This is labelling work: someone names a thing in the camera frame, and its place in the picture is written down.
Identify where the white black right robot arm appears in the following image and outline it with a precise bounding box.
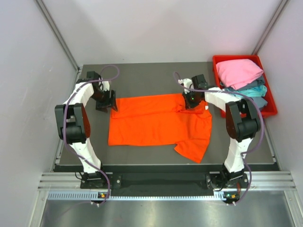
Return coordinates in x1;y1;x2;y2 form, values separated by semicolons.
177;74;261;187

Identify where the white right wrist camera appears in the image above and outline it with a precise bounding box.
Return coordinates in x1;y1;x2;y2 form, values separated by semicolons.
178;79;193;94

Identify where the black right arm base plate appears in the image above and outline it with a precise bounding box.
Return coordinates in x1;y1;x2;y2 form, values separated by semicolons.
205;171;249;192

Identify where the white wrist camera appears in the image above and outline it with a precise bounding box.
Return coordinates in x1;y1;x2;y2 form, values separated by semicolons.
178;79;193;94
99;81;111;92

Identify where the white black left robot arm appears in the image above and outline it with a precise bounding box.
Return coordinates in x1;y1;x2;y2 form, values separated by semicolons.
54;71;118;188

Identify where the teal folded t-shirt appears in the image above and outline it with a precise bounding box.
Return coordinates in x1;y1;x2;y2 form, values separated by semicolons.
237;85;267;97

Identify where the grey-blue folded t-shirt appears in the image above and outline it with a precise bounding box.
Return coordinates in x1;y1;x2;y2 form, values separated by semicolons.
220;76;265;91

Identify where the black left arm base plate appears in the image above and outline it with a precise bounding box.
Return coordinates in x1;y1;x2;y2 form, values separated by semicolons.
80;172;122;189

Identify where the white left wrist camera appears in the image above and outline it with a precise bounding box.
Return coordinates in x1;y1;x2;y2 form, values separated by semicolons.
99;81;111;92

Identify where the grey slotted cable duct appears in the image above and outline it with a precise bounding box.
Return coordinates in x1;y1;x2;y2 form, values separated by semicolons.
47;191;236;201

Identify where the blue-grey folded t-shirt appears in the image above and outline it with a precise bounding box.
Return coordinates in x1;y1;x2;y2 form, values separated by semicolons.
252;97;267;111

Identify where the aluminium frame rail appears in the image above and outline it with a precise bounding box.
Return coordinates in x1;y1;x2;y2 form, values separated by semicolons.
38;171;296;191

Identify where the red plastic bin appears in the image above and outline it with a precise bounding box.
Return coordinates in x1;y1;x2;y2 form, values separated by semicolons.
212;55;277;118

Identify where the pink folded t-shirt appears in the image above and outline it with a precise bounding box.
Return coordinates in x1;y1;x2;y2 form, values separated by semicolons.
215;59;264;90

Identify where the orange t-shirt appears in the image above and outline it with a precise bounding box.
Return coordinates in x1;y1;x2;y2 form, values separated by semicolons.
108;94;212;163

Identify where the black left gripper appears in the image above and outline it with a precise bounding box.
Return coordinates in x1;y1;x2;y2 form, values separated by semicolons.
90;89;117;113

